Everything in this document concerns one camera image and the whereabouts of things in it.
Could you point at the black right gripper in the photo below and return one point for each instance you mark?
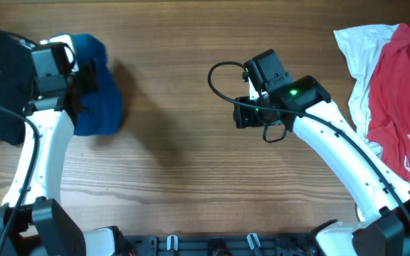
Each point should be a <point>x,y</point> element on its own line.
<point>242,116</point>

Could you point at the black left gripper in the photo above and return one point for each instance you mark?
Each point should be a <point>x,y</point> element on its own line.
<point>85,82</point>

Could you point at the blue polo shirt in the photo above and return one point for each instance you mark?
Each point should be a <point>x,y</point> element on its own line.
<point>104,108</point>

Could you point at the black shorts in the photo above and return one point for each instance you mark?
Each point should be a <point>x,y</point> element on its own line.
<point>5,89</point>

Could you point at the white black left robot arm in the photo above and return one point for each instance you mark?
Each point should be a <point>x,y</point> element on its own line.
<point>32,221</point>

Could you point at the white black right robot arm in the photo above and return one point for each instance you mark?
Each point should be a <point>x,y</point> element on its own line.
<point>304,107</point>

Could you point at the white t-shirt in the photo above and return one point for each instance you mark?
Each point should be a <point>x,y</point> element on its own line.
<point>362,47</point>

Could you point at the red printed t-shirt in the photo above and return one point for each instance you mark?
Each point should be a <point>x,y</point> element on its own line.
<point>389,102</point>

